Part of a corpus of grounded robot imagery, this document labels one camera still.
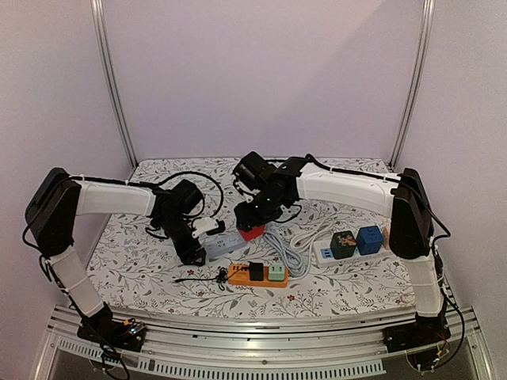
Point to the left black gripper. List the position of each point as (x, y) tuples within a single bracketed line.
[(189, 259)]

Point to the light blue power strip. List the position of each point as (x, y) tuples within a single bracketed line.
[(295, 254)]

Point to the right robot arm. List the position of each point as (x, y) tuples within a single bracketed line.
[(400, 197)]

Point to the blue cube socket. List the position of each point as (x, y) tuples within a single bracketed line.
[(369, 240)]

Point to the green plug adapter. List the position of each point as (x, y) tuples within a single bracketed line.
[(277, 273)]

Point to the left aluminium frame post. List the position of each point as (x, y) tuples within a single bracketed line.
[(105, 54)]

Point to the black power adapter with cable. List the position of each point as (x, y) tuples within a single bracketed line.
[(255, 272)]

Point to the dark green cube socket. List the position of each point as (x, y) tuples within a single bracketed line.
[(343, 244)]

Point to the floral table mat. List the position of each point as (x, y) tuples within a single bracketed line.
[(133, 269)]

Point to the red cube socket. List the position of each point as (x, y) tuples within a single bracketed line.
[(252, 234)]

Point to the aluminium frame post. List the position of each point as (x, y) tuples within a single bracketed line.
[(105, 54), (423, 42)]

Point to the orange power strip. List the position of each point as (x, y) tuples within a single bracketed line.
[(242, 280)]

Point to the right aluminium frame post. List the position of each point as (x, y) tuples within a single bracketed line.
[(423, 42)]

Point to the front aluminium rail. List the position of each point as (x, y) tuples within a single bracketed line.
[(341, 347)]

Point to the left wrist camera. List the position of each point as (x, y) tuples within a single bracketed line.
[(207, 225)]

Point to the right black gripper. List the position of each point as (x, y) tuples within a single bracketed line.
[(252, 216)]

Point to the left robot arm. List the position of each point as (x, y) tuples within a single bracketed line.
[(50, 217)]

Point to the beige cube socket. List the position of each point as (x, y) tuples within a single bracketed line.
[(386, 232)]

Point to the white multicolour power strip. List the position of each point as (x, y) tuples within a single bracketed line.
[(324, 257)]

